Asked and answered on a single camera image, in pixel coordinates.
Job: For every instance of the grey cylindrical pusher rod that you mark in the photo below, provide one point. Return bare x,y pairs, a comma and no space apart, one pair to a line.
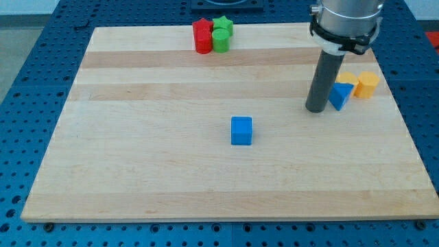
324,77

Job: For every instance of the green star block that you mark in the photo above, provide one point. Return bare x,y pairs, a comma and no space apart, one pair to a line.
223,23

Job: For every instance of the green cylinder block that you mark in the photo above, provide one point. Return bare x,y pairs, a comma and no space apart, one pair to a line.
221,40

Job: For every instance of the red star block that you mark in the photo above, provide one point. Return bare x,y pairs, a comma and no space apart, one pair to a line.
202,26

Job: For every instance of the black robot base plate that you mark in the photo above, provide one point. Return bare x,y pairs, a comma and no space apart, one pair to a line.
226,4

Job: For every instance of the yellow hexagonal block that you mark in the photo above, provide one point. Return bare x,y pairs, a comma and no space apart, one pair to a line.
367,83

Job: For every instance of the blue cube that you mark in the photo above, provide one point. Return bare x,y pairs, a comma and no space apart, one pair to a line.
241,130

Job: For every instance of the red cylinder block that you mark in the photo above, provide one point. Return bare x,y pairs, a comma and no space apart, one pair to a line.
203,41

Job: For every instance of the yellow rounded block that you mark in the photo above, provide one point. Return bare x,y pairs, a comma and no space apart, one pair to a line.
348,78

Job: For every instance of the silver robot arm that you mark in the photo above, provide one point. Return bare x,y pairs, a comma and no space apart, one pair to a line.
342,26

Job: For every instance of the blue triangular block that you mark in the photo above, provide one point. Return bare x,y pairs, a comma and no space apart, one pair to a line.
340,94

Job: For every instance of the wooden board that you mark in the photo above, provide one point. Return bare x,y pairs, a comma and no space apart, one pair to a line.
144,136

